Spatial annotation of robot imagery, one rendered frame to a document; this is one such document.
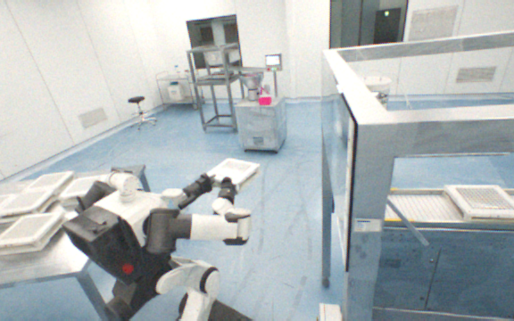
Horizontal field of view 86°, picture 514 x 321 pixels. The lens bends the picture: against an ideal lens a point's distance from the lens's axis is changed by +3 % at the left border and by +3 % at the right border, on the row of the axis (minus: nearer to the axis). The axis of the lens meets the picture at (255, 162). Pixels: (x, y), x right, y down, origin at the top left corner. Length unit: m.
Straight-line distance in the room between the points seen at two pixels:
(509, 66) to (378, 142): 6.43
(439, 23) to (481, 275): 5.08
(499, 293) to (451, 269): 0.30
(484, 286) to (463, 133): 1.59
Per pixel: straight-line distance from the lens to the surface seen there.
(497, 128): 0.54
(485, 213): 1.66
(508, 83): 6.97
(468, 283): 2.02
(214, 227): 1.00
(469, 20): 6.55
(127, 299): 1.33
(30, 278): 1.75
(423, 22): 6.37
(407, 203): 1.71
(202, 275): 1.61
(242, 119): 4.04
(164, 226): 0.99
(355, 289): 0.72
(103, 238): 1.07
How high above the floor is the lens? 1.82
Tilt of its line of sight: 28 degrees down
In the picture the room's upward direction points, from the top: 7 degrees counter-clockwise
